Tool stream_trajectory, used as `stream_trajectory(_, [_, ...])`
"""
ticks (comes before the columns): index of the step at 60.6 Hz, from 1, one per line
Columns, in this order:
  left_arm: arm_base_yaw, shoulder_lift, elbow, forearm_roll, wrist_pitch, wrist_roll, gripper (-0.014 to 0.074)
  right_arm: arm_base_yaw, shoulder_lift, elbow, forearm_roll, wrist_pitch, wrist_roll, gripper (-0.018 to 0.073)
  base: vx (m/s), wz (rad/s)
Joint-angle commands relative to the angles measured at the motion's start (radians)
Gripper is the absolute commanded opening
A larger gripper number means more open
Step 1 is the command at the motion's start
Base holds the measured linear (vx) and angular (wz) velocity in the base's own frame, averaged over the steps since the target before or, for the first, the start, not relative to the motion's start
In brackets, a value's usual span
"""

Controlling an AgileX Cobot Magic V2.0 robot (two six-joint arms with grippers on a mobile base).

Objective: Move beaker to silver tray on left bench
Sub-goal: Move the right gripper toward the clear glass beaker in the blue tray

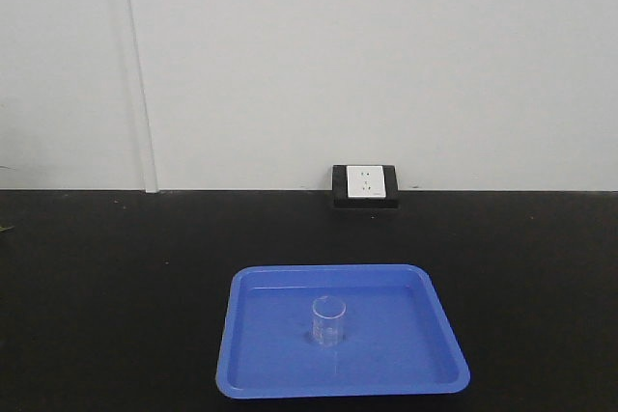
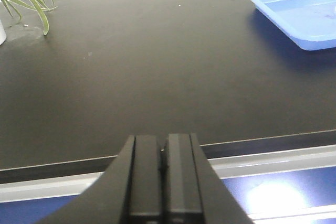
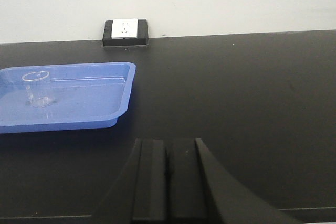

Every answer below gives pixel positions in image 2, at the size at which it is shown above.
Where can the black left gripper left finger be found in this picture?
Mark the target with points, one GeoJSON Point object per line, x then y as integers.
{"type": "Point", "coordinates": [129, 191]}

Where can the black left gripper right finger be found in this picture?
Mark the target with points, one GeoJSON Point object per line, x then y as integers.
{"type": "Point", "coordinates": [193, 193]}

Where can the blue lab bench cabinet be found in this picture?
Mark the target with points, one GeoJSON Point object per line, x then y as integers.
{"type": "Point", "coordinates": [296, 186]}

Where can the blue plastic tray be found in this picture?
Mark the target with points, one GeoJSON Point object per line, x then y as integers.
{"type": "Point", "coordinates": [310, 24]}

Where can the white plant pot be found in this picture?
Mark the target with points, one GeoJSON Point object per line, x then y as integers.
{"type": "Point", "coordinates": [2, 33]}

